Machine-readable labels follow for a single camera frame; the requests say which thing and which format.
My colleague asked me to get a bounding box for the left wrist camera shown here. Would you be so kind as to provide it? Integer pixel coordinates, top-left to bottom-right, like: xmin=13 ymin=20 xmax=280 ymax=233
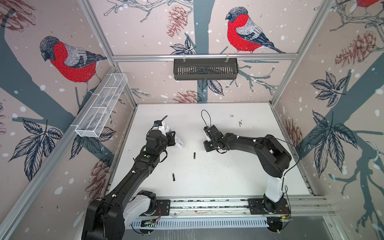
xmin=152 ymin=120 xmax=166 ymax=135

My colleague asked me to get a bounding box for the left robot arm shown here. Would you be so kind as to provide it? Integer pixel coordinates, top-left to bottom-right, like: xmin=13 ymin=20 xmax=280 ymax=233
xmin=81 ymin=128 xmax=176 ymax=240

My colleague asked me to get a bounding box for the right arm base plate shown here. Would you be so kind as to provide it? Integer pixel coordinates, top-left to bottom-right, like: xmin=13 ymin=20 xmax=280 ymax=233
xmin=247 ymin=198 xmax=291 ymax=215

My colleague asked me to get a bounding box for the slotted cable duct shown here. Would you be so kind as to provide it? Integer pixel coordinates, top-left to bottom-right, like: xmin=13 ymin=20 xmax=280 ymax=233
xmin=126 ymin=217 xmax=269 ymax=231

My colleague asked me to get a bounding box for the black wall basket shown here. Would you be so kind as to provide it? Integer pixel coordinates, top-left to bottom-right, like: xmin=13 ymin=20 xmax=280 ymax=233
xmin=174 ymin=58 xmax=239 ymax=81

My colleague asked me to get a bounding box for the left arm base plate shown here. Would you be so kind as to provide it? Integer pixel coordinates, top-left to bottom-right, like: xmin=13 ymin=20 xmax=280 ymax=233
xmin=140 ymin=200 xmax=171 ymax=218

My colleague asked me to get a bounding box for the white wire mesh basket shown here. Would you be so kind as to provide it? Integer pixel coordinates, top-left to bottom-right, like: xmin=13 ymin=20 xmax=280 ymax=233
xmin=75 ymin=73 xmax=128 ymax=138

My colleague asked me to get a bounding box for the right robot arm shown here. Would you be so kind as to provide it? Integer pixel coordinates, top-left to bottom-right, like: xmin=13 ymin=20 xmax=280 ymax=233
xmin=204 ymin=125 xmax=292 ymax=214

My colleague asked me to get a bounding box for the aluminium front rail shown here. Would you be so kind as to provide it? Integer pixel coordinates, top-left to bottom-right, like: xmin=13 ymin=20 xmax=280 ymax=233
xmin=85 ymin=196 xmax=335 ymax=220

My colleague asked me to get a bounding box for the white remote control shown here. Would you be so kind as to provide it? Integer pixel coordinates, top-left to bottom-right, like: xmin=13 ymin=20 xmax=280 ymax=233
xmin=165 ymin=125 xmax=184 ymax=149

